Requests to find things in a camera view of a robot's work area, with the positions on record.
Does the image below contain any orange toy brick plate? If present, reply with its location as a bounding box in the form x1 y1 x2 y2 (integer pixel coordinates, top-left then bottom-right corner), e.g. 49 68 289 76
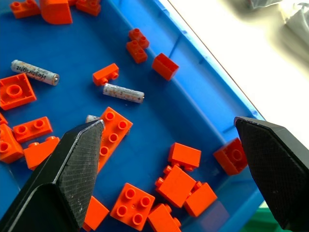
97 106 134 174

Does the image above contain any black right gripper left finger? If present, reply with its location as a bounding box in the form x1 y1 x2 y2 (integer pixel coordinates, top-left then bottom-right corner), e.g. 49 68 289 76
0 119 106 232

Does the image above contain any white Heybright AAA battery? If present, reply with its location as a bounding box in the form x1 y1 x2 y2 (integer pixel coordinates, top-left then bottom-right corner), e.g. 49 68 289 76
11 59 60 86

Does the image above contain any orange plain block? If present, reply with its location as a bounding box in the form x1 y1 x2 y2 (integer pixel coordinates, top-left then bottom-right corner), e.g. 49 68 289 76
151 53 180 81
82 195 110 232

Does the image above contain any blue plastic bin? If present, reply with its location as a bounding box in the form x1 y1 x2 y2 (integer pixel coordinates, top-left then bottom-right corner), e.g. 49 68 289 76
0 0 267 232

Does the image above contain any orange curved block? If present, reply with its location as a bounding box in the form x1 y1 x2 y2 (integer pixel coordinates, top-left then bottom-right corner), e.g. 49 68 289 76
39 0 73 25

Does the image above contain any orange 2x2 brick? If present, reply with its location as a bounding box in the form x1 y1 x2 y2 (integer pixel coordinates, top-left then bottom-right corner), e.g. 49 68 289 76
0 73 37 111

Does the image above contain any white grey crumpled bag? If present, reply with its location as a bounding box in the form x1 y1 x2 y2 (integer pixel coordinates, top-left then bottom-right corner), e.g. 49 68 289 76
279 1 309 43

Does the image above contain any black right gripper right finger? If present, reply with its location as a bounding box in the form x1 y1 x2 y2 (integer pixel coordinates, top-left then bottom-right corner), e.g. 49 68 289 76
233 116 309 232

